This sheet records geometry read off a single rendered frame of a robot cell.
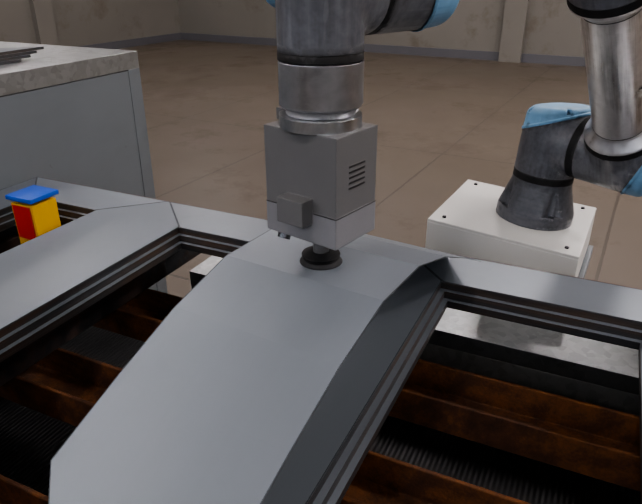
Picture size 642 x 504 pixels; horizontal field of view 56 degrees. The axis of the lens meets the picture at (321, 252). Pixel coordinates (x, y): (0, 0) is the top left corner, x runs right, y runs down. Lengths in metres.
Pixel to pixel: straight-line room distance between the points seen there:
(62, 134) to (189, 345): 0.96
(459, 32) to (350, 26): 9.05
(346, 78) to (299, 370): 0.24
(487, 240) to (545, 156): 0.19
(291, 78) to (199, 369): 0.26
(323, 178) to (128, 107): 1.11
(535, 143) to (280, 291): 0.76
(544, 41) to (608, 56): 8.32
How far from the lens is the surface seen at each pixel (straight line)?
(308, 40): 0.51
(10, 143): 1.37
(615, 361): 1.06
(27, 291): 0.89
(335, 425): 0.59
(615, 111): 1.07
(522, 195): 1.24
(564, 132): 1.20
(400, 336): 0.72
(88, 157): 1.51
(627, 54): 1.00
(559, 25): 9.27
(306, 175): 0.54
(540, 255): 1.18
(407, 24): 0.59
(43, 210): 1.13
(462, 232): 1.20
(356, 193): 0.55
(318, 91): 0.51
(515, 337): 1.06
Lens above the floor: 1.24
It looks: 26 degrees down
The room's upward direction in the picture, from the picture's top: straight up
